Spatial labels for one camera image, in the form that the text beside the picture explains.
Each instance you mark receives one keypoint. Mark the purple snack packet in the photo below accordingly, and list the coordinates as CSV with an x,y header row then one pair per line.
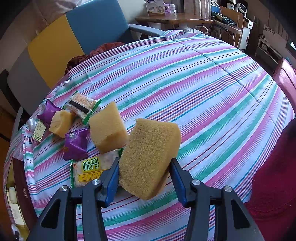
x,y
49,109
75,147

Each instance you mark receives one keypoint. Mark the white shelf unit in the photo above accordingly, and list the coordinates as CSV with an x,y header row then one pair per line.
x,y
271,47

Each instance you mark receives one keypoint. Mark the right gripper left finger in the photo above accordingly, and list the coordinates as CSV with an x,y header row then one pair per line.
x,y
109,181

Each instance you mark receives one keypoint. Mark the pink patterned curtain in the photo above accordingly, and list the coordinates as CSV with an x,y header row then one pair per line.
x,y
200,8

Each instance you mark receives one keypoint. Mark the red blanket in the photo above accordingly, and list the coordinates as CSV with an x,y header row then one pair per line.
x,y
272,201

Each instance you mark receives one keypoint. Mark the wooden side desk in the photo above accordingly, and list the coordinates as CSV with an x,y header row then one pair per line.
x,y
172,19

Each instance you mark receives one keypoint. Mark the gold tin box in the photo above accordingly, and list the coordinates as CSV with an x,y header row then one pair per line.
x,y
14,175

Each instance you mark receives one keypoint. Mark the Weidan cracker packet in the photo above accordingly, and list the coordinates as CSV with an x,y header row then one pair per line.
x,y
91,168

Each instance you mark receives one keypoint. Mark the white towel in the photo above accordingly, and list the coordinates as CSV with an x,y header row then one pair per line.
x,y
12,195

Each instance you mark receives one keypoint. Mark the cream ointment box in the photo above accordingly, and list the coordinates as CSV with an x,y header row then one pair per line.
x,y
17,214

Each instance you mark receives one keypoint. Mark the small white ball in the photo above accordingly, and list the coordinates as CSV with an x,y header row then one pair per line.
x,y
32,123

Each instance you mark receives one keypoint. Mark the white product box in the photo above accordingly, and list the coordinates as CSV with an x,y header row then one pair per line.
x,y
155,7

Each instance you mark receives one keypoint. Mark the tan sponge cake block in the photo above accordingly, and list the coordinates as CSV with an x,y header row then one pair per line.
x,y
61,123

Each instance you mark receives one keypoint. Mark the small green essential oil box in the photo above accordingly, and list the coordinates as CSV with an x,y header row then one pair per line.
x,y
39,131

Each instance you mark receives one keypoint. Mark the dark red cloth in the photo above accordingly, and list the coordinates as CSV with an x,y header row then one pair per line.
x,y
99,50

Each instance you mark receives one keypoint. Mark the dark striped cracker packet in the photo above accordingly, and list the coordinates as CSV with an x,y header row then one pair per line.
x,y
82,106

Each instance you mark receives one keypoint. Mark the grey yellow blue chair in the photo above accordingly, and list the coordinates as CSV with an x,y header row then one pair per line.
x,y
42,64

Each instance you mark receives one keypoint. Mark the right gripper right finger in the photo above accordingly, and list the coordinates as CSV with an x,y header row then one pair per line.
x,y
181,180

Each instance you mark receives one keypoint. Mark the striped bed sheet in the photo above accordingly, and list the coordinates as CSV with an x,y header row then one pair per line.
x,y
229,110

